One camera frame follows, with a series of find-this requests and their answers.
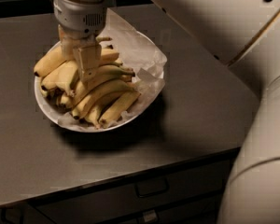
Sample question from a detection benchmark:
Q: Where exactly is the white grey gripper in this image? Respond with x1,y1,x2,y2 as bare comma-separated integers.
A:
53,0,106,82

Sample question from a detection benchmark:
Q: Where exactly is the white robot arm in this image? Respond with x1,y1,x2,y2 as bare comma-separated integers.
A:
150,0,280,224

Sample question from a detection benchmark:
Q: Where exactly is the yellow banana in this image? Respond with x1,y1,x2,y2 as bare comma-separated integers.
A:
71,78,133,119
34,36,112,77
99,91,141,128
84,91,123,129
59,64,135,109
40,49,122,97

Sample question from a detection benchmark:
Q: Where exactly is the top yellow banana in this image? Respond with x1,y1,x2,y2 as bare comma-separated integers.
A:
34,36,112,77

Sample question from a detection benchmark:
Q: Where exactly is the white bowl with bananas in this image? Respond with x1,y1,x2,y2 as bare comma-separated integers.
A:
34,24,165,133

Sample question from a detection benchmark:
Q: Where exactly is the front yellow banana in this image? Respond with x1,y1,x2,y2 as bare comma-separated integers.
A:
99,91,141,128

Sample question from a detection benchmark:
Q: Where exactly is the white crumpled paper liner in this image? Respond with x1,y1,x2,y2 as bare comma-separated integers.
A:
57,7,168,133

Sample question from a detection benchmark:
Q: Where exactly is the dark upper drawer front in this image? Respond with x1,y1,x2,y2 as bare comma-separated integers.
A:
36,159,230,224

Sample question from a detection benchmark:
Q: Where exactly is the upper drawer black handle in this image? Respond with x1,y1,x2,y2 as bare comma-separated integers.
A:
134,177,169,198

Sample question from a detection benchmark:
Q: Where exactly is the lower drawer handle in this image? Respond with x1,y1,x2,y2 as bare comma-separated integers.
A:
137,210,159,224

